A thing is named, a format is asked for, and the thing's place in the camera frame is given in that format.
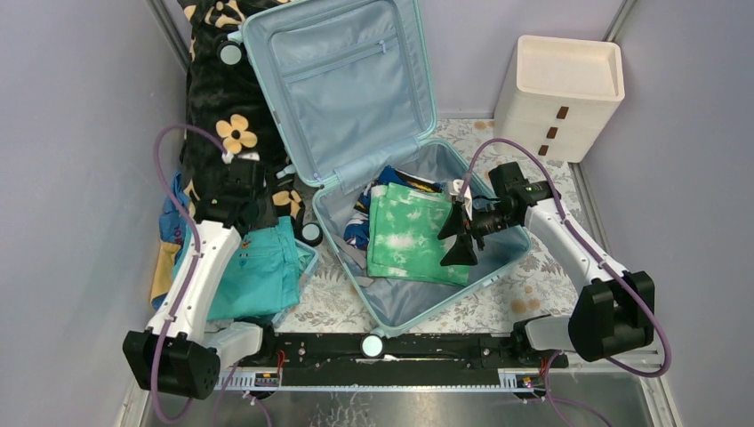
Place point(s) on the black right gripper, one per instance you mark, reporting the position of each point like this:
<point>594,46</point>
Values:
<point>461,253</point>

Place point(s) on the green white tie-dye cloth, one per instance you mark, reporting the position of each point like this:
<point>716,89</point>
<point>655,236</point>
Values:
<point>403,228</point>

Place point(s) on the dark blue item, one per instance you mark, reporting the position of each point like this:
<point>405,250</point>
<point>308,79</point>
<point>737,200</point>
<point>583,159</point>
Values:
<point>357,233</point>

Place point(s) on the white three-drawer storage cabinet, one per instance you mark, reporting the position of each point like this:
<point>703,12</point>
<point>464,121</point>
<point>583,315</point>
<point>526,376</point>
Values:
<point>558,95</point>

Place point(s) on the light blue ribbed suitcase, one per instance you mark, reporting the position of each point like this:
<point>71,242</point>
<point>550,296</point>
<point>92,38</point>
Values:
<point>349,89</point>

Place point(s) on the teal cloth bottom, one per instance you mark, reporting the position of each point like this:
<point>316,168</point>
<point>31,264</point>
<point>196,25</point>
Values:
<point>262,276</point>

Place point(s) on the black floral plush blanket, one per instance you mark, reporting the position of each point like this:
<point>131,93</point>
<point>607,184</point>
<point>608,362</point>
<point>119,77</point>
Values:
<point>227,101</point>

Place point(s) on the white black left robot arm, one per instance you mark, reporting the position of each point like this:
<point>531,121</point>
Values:
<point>174,354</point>

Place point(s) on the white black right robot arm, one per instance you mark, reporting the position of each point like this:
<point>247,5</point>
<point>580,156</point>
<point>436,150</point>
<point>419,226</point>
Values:
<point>607,319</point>

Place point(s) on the floral patterned floor mat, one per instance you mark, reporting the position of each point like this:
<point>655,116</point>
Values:
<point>538,285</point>

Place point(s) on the light blue perforated plastic basket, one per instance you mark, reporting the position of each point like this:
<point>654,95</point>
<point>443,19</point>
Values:
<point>308,259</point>

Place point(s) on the blue yellow cloth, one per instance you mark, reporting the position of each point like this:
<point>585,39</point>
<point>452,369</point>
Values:
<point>172,232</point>

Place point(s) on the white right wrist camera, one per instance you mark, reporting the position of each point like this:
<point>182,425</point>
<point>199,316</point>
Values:
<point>458,191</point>

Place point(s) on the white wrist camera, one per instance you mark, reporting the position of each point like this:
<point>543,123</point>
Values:
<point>458,191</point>
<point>228,157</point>

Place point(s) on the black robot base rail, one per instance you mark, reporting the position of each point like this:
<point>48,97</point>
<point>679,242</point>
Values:
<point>409,362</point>

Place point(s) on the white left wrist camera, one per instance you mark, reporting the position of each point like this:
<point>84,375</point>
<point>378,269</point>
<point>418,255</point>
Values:
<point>228,157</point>

